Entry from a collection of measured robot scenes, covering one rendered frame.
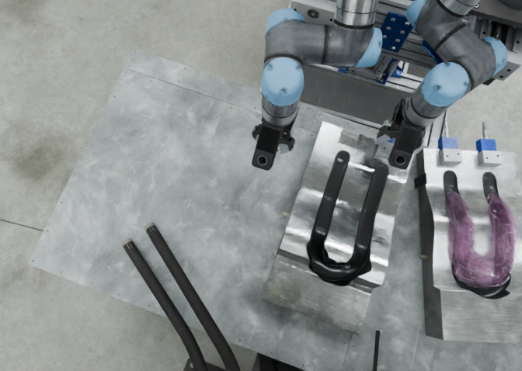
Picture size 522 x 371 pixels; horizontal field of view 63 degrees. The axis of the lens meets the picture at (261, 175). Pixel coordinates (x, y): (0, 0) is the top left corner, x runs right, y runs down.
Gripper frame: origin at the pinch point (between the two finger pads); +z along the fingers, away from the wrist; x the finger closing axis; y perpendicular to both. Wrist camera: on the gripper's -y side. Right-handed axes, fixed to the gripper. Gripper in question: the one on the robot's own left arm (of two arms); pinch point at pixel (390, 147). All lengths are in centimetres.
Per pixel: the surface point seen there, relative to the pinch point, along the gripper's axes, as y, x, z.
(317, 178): -14.0, 15.6, 2.5
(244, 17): 84, 75, 91
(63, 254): -55, 74, 11
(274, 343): -57, 12, 11
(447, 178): -0.7, -18.3, 6.0
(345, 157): -5.7, 10.3, 2.3
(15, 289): -83, 122, 91
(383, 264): -30.3, -5.7, -2.5
